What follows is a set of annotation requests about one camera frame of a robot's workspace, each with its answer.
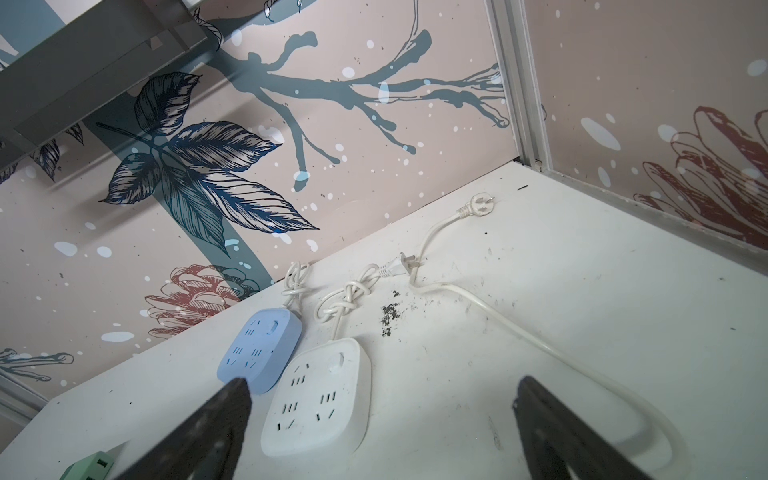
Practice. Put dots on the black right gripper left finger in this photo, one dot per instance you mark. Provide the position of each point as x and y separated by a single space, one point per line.
207 445

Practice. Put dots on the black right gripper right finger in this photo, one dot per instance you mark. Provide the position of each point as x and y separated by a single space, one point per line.
557 444

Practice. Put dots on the light green charger plug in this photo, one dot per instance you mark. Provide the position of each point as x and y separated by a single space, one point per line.
94 467

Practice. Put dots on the blue square power socket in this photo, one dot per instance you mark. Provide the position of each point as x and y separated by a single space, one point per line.
262 349

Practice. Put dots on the white square power socket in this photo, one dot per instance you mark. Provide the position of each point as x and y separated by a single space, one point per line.
321 404

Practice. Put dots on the black wire basket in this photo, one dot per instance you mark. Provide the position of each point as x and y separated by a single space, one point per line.
63 60

